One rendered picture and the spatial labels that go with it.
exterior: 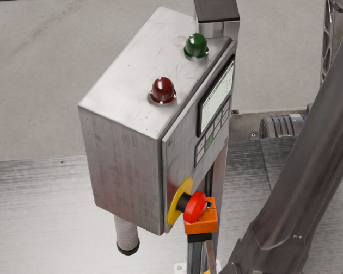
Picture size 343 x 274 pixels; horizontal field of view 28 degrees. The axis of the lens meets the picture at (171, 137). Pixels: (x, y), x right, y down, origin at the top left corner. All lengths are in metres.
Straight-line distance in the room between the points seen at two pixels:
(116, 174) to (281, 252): 0.20
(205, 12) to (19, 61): 2.14
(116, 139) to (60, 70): 2.09
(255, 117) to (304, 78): 0.52
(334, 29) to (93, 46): 1.21
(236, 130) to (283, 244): 1.50
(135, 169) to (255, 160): 0.75
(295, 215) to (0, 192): 0.82
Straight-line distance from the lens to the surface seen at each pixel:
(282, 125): 2.03
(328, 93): 0.69
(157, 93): 0.66
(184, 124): 0.68
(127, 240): 0.99
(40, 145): 2.54
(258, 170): 1.42
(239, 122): 2.26
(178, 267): 1.29
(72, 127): 2.57
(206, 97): 0.71
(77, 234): 1.35
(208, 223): 0.93
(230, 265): 0.80
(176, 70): 0.70
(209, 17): 0.73
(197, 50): 0.70
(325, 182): 0.72
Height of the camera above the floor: 1.99
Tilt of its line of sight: 52 degrees down
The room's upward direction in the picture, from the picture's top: straight up
